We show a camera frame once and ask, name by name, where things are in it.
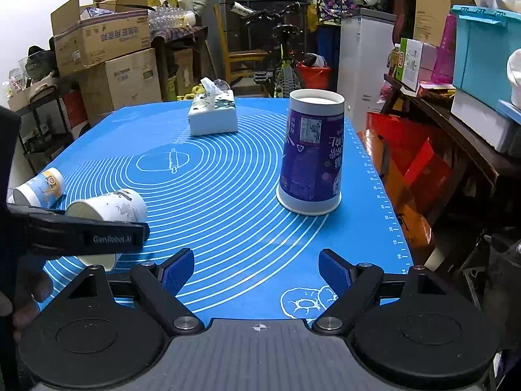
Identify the wooden chair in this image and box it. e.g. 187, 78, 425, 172
213, 4, 268, 85

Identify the dark wooden side table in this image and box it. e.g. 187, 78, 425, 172
382, 73, 520, 193

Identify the person's left hand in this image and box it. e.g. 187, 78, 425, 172
1, 270, 53, 342

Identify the black green bicycle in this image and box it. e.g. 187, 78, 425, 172
224, 1, 330, 98

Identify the teal plastic storage bin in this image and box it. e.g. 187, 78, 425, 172
451, 5, 521, 108

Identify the white green product box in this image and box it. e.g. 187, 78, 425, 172
395, 38, 423, 90

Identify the white blue yellow paper cup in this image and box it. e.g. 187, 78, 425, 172
12, 168, 65, 209

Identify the white grey-print paper cup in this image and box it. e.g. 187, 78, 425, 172
64, 188, 148, 273

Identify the white patterned tissue box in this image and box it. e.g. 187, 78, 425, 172
187, 77, 238, 137

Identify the blue silicone baking mat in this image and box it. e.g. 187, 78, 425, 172
52, 98, 412, 321

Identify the tall purple paper cup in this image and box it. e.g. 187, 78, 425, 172
276, 88, 345, 216

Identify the top open cardboard box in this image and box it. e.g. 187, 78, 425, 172
50, 0, 150, 77

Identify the middle cardboard box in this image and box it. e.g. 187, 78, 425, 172
78, 48, 162, 126

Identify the black metal shelf rack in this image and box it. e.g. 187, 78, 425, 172
16, 83, 90, 174

